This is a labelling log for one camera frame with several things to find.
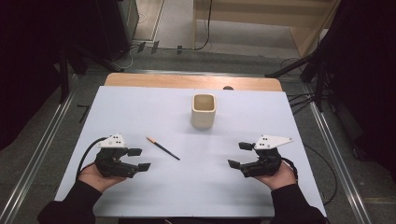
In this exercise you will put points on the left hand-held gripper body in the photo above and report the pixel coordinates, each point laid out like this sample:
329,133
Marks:
109,161

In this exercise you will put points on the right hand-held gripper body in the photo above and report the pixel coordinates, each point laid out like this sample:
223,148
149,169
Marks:
268,155

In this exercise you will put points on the black pencil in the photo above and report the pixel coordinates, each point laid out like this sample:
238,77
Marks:
163,148

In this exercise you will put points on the person's left hand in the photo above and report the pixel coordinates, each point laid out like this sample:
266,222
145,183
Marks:
93,180

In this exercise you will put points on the person's right hand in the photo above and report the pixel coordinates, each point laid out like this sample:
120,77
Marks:
278,179

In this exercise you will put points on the white table mat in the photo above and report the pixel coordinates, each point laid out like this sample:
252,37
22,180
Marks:
193,186

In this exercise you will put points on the cream square cup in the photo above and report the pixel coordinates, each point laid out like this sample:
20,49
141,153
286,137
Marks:
203,116

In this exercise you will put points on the black tape strip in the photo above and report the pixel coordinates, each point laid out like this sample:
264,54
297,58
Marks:
84,112
141,47
155,47
179,49

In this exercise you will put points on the wooden table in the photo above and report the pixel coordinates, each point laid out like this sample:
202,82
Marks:
174,81

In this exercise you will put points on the black metal stand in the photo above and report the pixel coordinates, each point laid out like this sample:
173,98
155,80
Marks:
318,81
64,77

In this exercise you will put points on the black curtain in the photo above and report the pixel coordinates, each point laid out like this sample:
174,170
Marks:
364,77
25,62

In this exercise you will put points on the dark cabinet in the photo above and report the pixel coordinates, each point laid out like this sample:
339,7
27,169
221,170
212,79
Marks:
115,25

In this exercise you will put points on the aluminium floor rail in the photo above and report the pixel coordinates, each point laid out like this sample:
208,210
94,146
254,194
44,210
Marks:
339,161
40,149

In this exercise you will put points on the light wooden frame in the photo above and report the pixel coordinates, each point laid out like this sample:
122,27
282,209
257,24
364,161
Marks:
299,15

